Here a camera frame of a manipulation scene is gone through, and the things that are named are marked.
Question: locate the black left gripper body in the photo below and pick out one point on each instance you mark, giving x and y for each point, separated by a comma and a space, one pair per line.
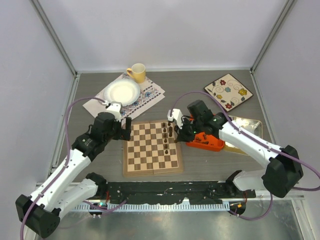
116, 130

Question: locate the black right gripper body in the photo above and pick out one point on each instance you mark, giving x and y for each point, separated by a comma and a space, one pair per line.
188, 131

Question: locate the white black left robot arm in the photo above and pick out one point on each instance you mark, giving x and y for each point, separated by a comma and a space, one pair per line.
43, 209

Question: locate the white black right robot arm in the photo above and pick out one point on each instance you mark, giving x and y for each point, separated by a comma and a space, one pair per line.
281, 169

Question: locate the dark chess piece cluster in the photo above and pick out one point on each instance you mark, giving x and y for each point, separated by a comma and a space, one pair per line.
204, 139

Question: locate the wooden chess board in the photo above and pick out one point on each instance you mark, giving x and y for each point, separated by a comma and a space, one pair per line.
144, 154

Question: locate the gold tray of light pieces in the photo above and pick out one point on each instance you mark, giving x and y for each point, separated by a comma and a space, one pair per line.
251, 125

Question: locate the orange plastic tray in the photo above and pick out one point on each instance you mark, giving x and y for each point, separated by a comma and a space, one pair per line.
217, 147

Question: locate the white paper bowl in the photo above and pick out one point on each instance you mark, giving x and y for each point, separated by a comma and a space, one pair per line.
123, 91

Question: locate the floral square plate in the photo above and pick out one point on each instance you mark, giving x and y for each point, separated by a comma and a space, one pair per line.
228, 91

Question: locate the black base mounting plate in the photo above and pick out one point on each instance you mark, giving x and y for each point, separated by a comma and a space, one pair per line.
170, 192

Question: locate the yellow mug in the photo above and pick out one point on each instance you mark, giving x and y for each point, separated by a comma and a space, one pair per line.
137, 72

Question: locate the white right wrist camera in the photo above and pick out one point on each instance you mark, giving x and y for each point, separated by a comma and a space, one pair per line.
175, 116

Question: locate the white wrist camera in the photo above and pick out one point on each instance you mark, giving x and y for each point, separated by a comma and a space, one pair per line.
113, 108
175, 116

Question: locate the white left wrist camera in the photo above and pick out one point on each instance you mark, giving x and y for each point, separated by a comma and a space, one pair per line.
113, 108

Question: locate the aluminium frame rail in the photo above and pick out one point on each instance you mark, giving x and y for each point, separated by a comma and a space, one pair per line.
58, 199

